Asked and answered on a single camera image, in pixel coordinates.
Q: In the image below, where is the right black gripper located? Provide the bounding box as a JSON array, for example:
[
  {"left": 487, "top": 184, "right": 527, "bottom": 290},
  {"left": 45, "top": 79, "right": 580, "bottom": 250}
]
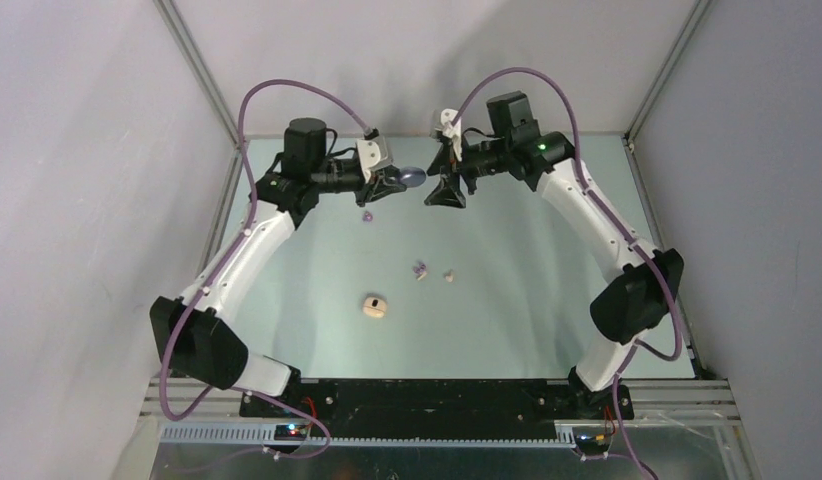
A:
[{"left": 425, "top": 133, "right": 512, "bottom": 210}]

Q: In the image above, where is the purple earbud charging case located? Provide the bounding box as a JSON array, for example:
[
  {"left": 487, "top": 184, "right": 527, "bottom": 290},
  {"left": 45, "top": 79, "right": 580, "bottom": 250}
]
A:
[{"left": 398, "top": 166, "right": 428, "bottom": 188}]

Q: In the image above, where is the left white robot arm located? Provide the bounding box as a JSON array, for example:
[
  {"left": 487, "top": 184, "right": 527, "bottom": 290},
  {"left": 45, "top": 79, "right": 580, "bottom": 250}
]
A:
[{"left": 150, "top": 117, "right": 407, "bottom": 417}]

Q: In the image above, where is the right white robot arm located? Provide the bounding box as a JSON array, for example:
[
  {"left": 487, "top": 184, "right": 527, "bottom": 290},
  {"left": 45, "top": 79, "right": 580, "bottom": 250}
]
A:
[{"left": 424, "top": 91, "right": 684, "bottom": 418}]

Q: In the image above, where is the beige earbud charging case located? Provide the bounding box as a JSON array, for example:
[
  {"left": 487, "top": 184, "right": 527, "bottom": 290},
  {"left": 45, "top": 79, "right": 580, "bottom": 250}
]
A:
[{"left": 362, "top": 296, "right": 388, "bottom": 319}]

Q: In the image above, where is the left controller board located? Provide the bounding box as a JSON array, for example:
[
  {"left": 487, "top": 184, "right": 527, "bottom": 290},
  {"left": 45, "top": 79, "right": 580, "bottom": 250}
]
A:
[{"left": 273, "top": 424, "right": 310, "bottom": 441}]

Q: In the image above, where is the controller board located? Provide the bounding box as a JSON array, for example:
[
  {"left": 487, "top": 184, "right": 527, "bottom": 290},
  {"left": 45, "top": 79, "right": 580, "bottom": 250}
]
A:
[
  {"left": 576, "top": 434, "right": 614, "bottom": 447},
  {"left": 273, "top": 424, "right": 310, "bottom": 441}
]

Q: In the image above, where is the right controller board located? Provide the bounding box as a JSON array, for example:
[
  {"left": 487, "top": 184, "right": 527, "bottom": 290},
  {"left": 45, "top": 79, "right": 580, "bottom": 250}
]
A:
[{"left": 576, "top": 434, "right": 614, "bottom": 447}]

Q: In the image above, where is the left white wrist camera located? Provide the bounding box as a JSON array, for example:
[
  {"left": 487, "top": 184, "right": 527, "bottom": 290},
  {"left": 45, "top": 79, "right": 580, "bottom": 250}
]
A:
[{"left": 355, "top": 129, "right": 394, "bottom": 183}]

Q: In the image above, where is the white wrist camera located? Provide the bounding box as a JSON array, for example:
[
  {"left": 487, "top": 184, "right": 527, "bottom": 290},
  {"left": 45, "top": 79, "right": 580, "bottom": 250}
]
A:
[
  {"left": 355, "top": 129, "right": 394, "bottom": 183},
  {"left": 432, "top": 108, "right": 463, "bottom": 163}
]

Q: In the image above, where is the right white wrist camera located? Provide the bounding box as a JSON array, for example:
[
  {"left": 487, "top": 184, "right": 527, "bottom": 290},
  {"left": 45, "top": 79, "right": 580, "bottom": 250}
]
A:
[{"left": 432, "top": 108, "right": 463, "bottom": 163}]

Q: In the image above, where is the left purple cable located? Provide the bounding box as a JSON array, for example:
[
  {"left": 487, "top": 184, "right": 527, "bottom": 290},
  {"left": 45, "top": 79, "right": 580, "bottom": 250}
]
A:
[{"left": 158, "top": 79, "right": 375, "bottom": 461}]

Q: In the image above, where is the aluminium frame rail front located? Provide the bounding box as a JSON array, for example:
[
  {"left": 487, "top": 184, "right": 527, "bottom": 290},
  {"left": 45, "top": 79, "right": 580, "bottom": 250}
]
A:
[{"left": 161, "top": 378, "right": 740, "bottom": 448}]

